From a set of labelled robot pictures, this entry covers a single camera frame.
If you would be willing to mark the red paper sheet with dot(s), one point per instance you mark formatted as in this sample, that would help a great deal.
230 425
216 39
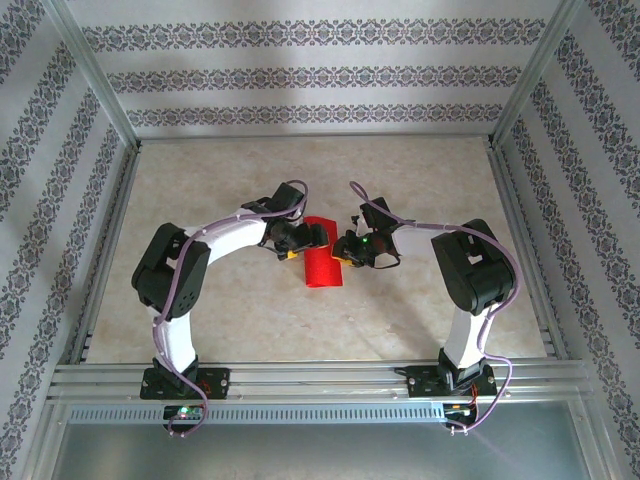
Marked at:
322 272

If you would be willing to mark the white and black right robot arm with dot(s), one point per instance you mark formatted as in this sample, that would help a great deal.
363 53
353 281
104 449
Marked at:
462 340

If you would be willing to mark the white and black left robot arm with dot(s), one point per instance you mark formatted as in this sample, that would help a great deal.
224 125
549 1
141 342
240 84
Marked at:
235 235

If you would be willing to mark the circuit board with yellow connector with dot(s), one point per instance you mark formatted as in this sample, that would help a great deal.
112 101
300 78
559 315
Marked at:
457 409

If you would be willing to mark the grey metal panel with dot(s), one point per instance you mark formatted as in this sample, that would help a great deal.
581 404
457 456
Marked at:
320 450

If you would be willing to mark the circuit board with green light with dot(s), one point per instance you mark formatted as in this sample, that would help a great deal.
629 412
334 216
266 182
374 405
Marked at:
182 412

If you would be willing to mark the thin aluminium rail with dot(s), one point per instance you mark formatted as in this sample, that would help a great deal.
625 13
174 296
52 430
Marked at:
315 136

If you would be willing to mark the long aluminium mounting rail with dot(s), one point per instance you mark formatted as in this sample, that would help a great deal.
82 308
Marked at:
310 380

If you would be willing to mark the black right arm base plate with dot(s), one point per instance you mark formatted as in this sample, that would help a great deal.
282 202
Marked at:
422 382

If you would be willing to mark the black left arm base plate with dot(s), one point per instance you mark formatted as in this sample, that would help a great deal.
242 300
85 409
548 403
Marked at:
220 382

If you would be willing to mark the aluminium side rail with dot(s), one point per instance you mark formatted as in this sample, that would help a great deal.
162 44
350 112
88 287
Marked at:
521 225
102 260

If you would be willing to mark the aluminium frame post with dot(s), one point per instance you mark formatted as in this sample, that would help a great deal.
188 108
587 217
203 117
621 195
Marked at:
537 75
90 75

